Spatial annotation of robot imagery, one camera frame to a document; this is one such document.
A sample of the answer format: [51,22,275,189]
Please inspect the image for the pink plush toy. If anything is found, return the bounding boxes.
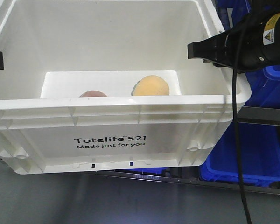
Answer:
[80,90,107,97]

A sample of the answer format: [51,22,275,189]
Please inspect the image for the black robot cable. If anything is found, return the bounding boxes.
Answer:
[231,0,263,224]

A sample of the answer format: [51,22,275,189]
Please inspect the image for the blue storage bin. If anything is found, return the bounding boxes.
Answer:
[199,123,280,187]

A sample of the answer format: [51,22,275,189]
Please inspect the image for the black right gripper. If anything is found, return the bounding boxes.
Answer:
[187,9,280,72]

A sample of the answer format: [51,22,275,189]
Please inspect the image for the white plastic tote box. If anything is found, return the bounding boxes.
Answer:
[0,0,252,175]

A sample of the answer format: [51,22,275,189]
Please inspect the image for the yellow plush fruit toy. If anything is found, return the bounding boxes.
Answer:
[131,75,170,96]

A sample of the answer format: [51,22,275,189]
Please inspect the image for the blue stacked bins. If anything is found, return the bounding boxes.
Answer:
[215,0,280,109]

